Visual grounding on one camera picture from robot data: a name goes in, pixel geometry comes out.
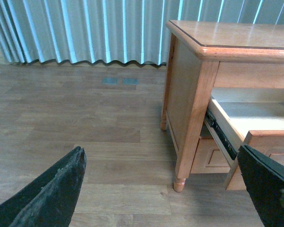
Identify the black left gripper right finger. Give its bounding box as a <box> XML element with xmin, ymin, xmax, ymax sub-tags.
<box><xmin>237</xmin><ymin>145</ymin><xmax>284</xmax><ymax>227</ymax></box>

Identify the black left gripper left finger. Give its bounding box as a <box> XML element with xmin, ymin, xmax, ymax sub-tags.
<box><xmin>0</xmin><ymin>147</ymin><xmax>87</xmax><ymax>227</ymax></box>

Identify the wooden drawer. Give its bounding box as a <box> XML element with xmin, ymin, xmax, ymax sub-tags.
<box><xmin>203</xmin><ymin>96</ymin><xmax>284</xmax><ymax>191</ymax></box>
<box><xmin>190</xmin><ymin>136</ymin><xmax>230</xmax><ymax>174</ymax></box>

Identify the wooden nightstand cabinet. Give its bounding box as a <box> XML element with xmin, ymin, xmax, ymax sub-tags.
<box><xmin>160</xmin><ymin>20</ymin><xmax>284</xmax><ymax>192</ymax></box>

